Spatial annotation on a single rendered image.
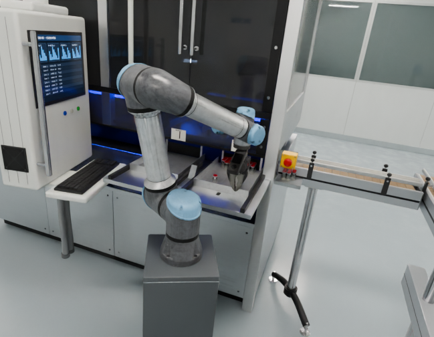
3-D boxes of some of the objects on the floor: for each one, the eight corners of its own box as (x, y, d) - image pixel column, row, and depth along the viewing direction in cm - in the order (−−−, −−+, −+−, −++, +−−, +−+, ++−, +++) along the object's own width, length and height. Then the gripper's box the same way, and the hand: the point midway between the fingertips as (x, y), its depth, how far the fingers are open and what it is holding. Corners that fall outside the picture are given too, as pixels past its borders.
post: (244, 302, 205) (309, -117, 127) (253, 305, 203) (326, -117, 125) (241, 309, 199) (308, -125, 121) (251, 313, 198) (325, -125, 119)
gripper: (255, 143, 141) (249, 188, 149) (235, 139, 143) (229, 183, 151) (250, 148, 133) (243, 195, 141) (229, 144, 136) (223, 190, 144)
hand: (235, 188), depth 143 cm, fingers closed, pressing on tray
